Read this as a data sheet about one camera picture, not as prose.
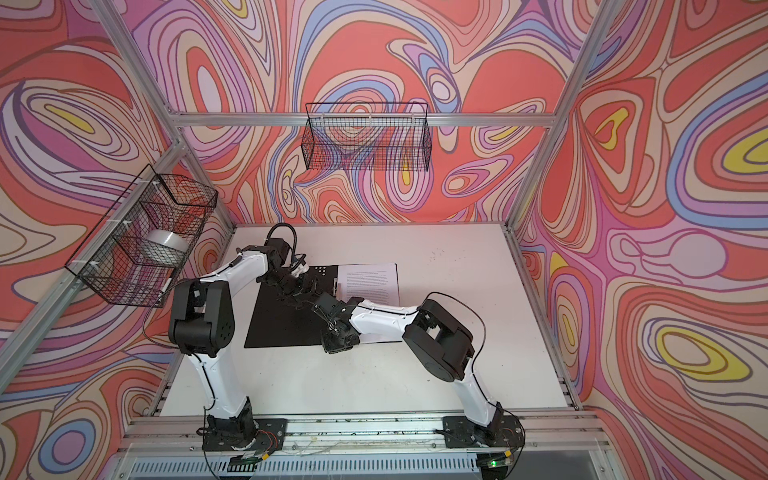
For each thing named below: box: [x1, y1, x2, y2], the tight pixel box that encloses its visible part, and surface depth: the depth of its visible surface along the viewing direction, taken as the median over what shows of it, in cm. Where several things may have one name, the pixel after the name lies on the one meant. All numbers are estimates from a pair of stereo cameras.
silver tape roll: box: [146, 229, 190, 252], surface depth 76 cm
